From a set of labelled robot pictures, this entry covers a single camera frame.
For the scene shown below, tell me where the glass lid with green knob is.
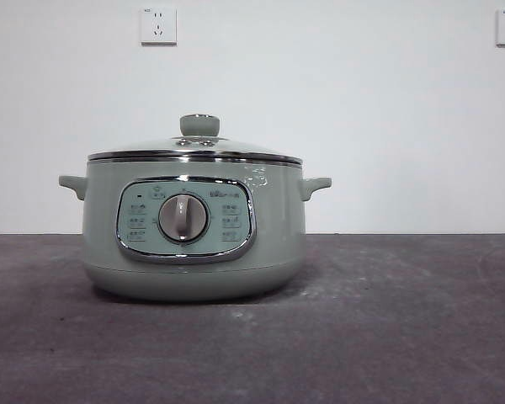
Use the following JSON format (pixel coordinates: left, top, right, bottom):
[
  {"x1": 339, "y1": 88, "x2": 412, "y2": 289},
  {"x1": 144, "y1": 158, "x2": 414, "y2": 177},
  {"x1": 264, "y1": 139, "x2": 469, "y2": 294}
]
[{"x1": 87, "y1": 113, "x2": 303, "y2": 163}]

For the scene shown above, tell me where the pale green electric cooking pot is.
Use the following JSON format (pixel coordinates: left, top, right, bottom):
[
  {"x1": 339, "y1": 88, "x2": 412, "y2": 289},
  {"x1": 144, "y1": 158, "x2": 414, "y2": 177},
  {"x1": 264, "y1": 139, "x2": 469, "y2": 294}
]
[{"x1": 58, "y1": 158, "x2": 332, "y2": 302}]

